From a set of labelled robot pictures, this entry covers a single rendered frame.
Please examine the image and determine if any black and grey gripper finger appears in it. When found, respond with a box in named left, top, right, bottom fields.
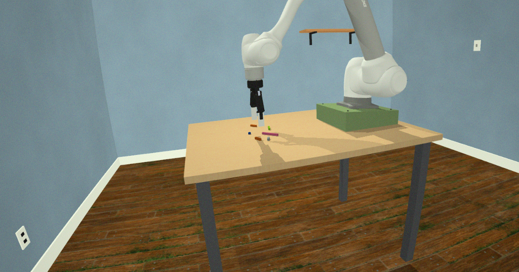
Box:
left=252, top=91, right=265, bottom=127
left=250, top=88, right=257, bottom=120

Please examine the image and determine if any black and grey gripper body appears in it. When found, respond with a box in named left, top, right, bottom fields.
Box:
left=247, top=80, right=263, bottom=98

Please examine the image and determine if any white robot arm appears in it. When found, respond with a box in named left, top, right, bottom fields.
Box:
left=242, top=0, right=407, bottom=109

